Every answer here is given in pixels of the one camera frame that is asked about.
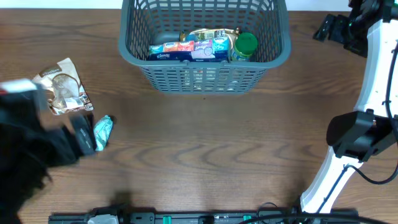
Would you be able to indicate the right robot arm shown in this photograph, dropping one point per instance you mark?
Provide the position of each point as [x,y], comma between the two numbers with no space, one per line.
[353,138]

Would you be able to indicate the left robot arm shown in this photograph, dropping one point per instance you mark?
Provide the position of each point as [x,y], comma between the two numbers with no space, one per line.
[28,150]

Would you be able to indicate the small teal packet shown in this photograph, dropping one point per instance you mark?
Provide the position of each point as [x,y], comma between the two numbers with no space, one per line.
[102,131]

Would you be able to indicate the blue tissue pack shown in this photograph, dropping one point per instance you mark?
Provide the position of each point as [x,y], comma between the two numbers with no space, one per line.
[209,50]

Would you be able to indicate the grey plastic basket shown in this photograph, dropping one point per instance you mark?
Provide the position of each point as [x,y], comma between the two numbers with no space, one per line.
[143,20]

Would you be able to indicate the white brown snack bag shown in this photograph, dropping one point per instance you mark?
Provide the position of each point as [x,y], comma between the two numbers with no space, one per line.
[63,81]

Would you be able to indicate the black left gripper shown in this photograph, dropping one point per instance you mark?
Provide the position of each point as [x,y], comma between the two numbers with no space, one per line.
[81,138]

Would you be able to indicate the gold foil food pouch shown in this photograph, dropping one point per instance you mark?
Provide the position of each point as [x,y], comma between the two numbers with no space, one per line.
[204,34]

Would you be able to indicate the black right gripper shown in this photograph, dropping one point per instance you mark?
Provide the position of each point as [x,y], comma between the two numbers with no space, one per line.
[338,22]

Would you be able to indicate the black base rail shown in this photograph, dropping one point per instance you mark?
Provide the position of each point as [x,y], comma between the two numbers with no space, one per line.
[267,214]

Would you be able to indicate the green lid jar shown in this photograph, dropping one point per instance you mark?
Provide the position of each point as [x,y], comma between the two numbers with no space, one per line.
[244,47]

